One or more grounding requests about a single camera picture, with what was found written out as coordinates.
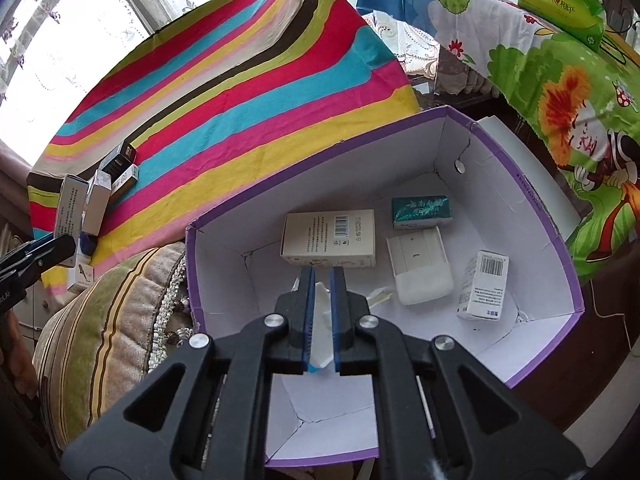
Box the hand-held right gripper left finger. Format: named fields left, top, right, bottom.
left=60, top=266, right=317, bottom=480

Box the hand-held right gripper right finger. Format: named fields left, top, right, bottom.
left=331, top=266, right=587, bottom=480

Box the blue edged white carton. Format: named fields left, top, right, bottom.
left=307, top=282, right=337, bottom=373

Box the pile of white cardboard boxes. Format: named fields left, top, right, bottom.
left=59, top=170, right=112, bottom=295

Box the tall beige carton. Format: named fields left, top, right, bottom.
left=279, top=209, right=377, bottom=268

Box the white plastic case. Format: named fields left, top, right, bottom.
left=386, top=226, right=455, bottom=307

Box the black carton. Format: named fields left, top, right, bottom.
left=97, top=141, right=137, bottom=176

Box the purple cardboard storage box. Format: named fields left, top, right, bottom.
left=185, top=105, right=586, bottom=471

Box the teal green packet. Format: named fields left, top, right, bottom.
left=391, top=194, right=453, bottom=226

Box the barcode printed white carton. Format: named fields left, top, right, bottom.
left=457, top=250, right=510, bottom=322

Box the white carved dresser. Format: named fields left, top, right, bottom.
left=25, top=267, right=76, bottom=331

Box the striped plush cushion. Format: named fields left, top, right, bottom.
left=32, top=242, right=193, bottom=456

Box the multicolour striped cloth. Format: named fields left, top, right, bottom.
left=27, top=0, right=421, bottom=281

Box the white lace table cover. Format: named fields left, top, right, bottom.
left=362, top=10, right=496, bottom=98

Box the cartoon printed cloth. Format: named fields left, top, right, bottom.
left=356, top=0, right=640, bottom=286

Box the green tissue pack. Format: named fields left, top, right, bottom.
left=517, top=0, right=607, bottom=52

